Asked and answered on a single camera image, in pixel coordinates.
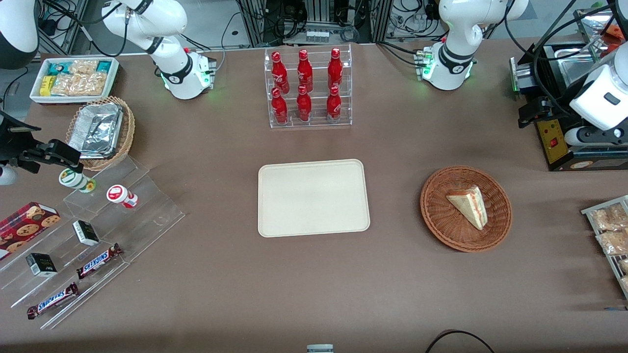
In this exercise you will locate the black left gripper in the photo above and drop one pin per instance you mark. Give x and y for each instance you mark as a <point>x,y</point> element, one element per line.
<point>548,106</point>

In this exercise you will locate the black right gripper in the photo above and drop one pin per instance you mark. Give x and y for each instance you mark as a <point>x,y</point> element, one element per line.
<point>11,148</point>

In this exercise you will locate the triangular sandwich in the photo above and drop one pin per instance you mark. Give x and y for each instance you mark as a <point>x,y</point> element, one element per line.
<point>471,203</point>

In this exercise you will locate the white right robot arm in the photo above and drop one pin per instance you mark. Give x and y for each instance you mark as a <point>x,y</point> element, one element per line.
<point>179,78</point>

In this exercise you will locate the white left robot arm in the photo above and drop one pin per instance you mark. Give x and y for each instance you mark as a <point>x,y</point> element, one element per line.
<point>454,29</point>

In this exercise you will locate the light wicker basket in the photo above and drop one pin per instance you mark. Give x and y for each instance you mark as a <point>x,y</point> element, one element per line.
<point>126,142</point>

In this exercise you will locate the tray of packaged snacks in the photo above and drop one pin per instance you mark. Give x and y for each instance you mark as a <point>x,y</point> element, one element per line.
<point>588,213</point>

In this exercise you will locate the brown round wicker basket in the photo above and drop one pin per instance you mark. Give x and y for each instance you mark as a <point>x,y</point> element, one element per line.
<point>441,220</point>

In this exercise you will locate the beige plastic tray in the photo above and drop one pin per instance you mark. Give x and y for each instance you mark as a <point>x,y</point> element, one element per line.
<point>314,198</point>

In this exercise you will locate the green label yogurt bottle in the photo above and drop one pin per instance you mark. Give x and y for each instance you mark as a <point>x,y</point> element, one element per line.
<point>76,180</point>

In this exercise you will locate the black food warmer machine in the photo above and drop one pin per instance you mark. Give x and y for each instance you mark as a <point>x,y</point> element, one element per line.
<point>553,142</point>

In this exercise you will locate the silver foil packet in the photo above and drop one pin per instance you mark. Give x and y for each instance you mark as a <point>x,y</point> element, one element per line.
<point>95,130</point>

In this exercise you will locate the white plastic snack bin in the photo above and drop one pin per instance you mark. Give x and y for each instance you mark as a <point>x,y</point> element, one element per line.
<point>73,100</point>

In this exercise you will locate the stainless steel pan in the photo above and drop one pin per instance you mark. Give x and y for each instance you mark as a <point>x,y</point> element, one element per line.
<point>574,68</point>

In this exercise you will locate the yellow snack pack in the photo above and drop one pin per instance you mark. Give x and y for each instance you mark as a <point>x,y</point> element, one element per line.
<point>47,86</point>

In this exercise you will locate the red tartan cookie box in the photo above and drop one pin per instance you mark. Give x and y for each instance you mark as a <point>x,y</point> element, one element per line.
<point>24,228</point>

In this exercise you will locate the large clear cracker bag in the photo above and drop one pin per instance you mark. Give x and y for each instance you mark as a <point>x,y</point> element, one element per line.
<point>81,84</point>

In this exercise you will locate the red label yogurt bottle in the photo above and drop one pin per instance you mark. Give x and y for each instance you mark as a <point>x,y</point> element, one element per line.
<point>120,195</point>

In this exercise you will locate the small black box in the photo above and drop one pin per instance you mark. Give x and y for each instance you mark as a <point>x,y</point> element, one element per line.
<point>41,264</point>
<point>86,233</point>

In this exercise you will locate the teal snack pack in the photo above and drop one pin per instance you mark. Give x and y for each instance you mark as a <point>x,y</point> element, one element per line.
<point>56,68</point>
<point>103,66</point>

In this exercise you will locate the small clear cracker bag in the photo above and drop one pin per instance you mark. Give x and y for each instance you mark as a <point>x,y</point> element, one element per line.
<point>83,67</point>

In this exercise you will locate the Snickers chocolate bar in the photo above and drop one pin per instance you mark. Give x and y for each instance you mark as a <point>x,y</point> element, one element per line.
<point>53,300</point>
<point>98,261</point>

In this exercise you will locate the clear acrylic step shelf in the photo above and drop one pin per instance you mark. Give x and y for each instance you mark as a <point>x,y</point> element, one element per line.
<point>19,289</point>
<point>152,220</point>

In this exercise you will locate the clear bag of snacks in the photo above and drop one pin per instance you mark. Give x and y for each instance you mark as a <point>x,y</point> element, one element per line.
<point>611,217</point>
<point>624,266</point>
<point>625,285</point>
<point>613,242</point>

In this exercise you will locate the red cola bottle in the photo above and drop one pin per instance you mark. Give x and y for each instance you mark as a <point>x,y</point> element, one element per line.
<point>304,68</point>
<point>335,66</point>
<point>334,105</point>
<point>303,105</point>
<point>279,108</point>
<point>278,71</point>

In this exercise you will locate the clear acrylic bottle rack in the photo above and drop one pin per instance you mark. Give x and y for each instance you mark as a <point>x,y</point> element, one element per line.
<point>319,68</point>

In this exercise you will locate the small grey object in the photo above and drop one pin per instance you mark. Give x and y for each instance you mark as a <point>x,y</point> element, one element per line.
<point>320,349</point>

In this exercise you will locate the aluminium frame rack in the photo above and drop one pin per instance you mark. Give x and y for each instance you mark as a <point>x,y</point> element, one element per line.
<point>252,22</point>

